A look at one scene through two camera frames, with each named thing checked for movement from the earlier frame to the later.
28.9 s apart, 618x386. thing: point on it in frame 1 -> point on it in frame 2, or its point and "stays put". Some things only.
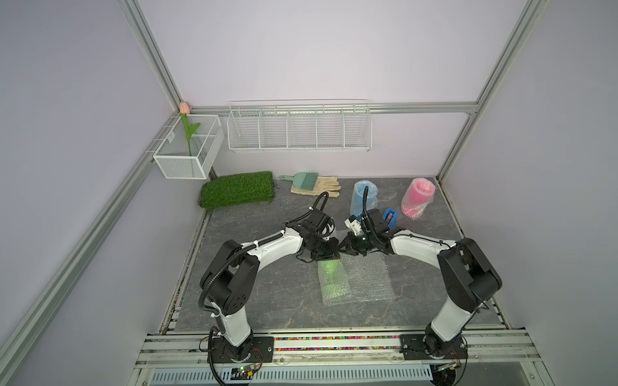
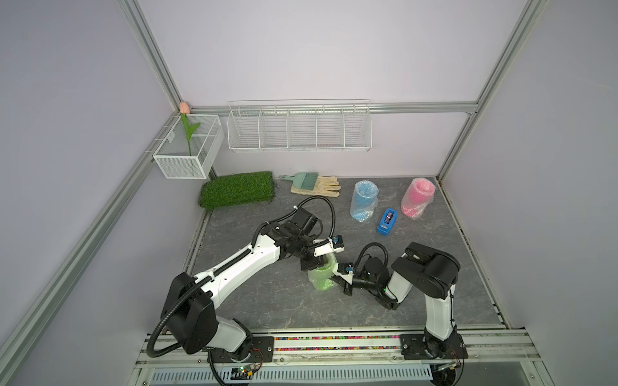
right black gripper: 348,245 -> 345,288
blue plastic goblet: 357,197 stays put
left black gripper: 332,252 -> 315,262
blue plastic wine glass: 357,195 stays put
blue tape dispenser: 390,216 stays put
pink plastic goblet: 420,193 stays put
